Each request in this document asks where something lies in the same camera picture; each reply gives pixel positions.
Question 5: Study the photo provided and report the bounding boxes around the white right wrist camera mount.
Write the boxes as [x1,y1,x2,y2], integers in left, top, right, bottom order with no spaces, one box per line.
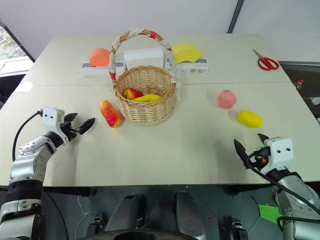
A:
[259,136,294,174]

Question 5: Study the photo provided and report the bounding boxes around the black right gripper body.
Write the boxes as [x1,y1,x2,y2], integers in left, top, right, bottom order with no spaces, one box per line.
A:
[246,146,272,171]

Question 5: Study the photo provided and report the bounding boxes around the orange foam block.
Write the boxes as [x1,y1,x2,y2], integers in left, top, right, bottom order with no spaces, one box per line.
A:
[89,47,111,67]

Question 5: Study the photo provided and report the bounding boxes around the red apple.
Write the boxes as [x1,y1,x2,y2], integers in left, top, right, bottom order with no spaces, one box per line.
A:
[122,87,144,101]

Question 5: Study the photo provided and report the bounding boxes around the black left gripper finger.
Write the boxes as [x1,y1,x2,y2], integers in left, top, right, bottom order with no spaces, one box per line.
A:
[64,112,79,123]
[78,117,96,136]

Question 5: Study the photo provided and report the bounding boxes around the red yellow toy mango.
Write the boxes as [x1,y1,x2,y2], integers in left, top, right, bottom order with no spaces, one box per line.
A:
[99,99,123,129]

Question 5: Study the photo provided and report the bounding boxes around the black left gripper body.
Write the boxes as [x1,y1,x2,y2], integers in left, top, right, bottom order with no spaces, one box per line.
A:
[59,120,81,141]

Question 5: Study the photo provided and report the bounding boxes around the yellow foam block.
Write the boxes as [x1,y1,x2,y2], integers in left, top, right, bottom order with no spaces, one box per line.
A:
[171,42,204,65]

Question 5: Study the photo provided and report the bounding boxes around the white upright box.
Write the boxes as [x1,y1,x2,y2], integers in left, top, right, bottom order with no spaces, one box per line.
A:
[122,47,165,72]

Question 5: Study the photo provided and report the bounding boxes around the yellow toy banana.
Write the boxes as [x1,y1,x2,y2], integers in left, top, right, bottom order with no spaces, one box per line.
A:
[131,93,163,106]

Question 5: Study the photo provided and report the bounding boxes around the flat white printed box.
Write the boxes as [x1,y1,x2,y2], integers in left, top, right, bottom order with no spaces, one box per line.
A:
[164,56,209,75]

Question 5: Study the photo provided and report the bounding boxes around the red handled scissors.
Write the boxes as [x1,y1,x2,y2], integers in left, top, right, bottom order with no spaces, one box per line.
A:
[252,48,280,72]

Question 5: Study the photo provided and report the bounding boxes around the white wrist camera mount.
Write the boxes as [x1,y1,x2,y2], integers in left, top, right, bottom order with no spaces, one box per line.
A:
[41,107,70,146]
[259,136,294,174]

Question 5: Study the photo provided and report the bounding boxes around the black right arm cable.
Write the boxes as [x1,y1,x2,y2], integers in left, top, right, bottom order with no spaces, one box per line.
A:
[245,149,320,233]

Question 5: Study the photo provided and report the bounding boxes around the wicker basket with handle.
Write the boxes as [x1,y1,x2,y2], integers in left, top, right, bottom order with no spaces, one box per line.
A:
[107,28,182,127]

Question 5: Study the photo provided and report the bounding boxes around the green paper scrap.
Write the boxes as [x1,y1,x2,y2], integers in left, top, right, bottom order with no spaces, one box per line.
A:
[257,203,283,225]

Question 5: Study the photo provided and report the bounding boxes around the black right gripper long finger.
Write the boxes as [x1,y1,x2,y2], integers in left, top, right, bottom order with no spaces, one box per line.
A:
[233,139,251,168]

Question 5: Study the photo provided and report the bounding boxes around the bottle with red cap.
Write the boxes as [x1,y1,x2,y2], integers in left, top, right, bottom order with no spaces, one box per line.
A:
[293,79,305,94]

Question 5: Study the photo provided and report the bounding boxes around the yellow toy lemon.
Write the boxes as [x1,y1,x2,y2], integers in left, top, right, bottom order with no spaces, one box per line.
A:
[236,110,264,129]

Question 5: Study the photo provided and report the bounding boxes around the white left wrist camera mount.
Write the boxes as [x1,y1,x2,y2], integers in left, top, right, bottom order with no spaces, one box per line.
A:
[41,107,70,146]

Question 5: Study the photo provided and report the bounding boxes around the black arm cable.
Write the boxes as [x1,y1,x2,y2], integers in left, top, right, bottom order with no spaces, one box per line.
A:
[11,110,44,161]
[245,149,320,233]

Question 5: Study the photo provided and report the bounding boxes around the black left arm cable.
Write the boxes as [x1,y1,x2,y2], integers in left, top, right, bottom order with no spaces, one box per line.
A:
[11,110,44,161]

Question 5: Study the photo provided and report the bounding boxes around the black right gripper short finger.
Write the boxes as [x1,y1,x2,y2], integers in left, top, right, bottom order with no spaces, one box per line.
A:
[257,133,269,146]

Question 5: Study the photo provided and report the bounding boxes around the pink toy peach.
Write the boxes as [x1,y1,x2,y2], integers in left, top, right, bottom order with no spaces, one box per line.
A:
[217,89,237,109]

